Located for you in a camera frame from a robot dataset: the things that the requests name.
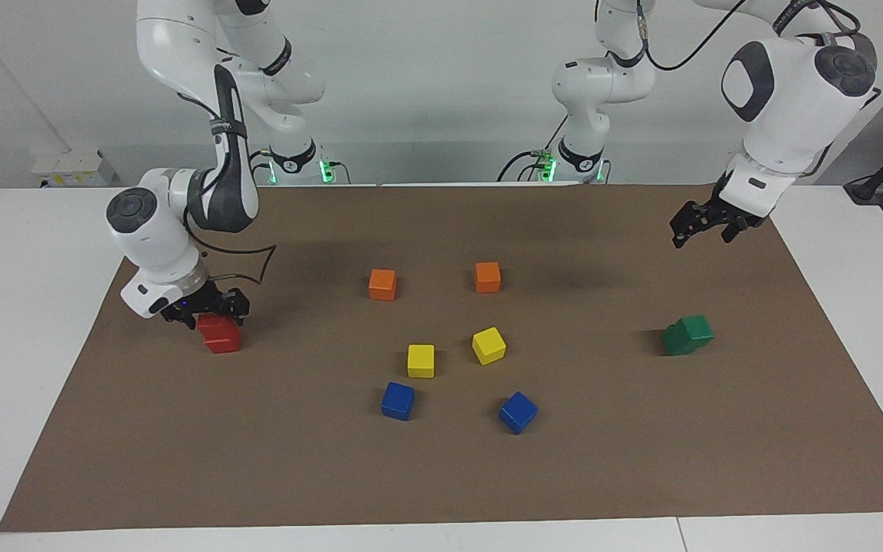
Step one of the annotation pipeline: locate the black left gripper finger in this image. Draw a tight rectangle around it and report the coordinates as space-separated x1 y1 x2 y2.
719 216 754 245
669 200 715 249

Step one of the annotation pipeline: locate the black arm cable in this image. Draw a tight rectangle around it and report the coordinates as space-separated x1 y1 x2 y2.
178 218 278 286
637 0 749 72

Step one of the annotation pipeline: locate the brown paper mat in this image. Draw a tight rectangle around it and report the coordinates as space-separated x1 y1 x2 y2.
0 182 883 533

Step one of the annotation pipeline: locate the yellow wooden block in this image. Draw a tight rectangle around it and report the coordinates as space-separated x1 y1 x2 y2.
471 327 507 366
407 344 436 379

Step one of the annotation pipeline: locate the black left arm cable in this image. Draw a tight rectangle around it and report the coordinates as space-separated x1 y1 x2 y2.
637 0 749 72

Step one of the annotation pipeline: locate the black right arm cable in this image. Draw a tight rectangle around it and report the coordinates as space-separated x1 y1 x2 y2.
178 218 278 286

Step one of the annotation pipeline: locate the green wooden block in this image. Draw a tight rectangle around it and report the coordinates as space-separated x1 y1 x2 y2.
678 314 715 346
661 324 699 357

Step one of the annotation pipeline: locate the black base cable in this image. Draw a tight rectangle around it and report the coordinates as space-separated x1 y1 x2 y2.
497 115 570 183
248 148 274 186

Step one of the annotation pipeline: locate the blue wooden block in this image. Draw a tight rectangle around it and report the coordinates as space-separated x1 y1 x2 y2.
498 391 540 435
380 381 416 422

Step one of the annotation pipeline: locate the white wall box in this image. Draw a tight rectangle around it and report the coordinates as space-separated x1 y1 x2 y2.
31 149 122 189

